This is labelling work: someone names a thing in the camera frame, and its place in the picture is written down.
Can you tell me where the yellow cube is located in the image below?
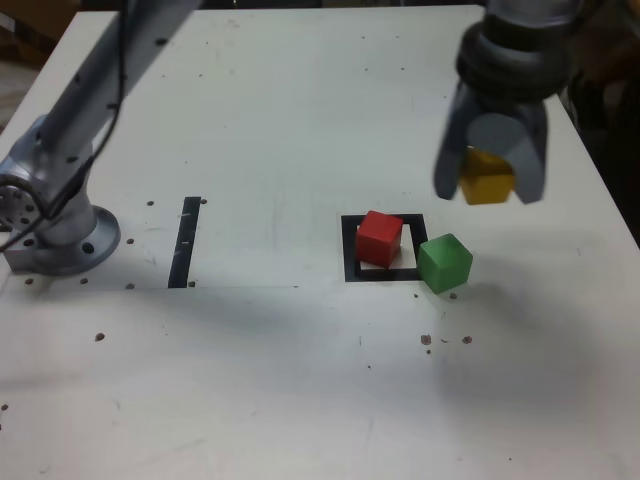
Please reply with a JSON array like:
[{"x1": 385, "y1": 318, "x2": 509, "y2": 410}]
[{"x1": 458, "y1": 146, "x2": 517, "y2": 207}]

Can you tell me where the black tape square outline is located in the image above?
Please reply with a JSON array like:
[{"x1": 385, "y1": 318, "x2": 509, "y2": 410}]
[{"x1": 340, "y1": 213, "x2": 429, "y2": 283}]

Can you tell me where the black tape strip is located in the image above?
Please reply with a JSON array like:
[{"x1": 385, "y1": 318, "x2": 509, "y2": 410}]
[{"x1": 167, "y1": 196, "x2": 202, "y2": 290}]

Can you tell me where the brown cardboard box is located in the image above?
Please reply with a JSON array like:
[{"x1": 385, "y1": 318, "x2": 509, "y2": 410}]
[{"x1": 0, "y1": 9, "x2": 76, "y2": 64}]

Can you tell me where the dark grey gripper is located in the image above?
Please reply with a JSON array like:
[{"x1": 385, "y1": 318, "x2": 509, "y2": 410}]
[{"x1": 432, "y1": 82, "x2": 551, "y2": 205}]

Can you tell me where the green cube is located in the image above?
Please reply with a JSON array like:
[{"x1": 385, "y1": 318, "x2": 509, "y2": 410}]
[{"x1": 417, "y1": 233, "x2": 474, "y2": 295}]

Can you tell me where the red cube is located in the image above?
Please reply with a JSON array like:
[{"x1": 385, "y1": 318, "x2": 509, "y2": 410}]
[{"x1": 355, "y1": 209, "x2": 405, "y2": 270}]

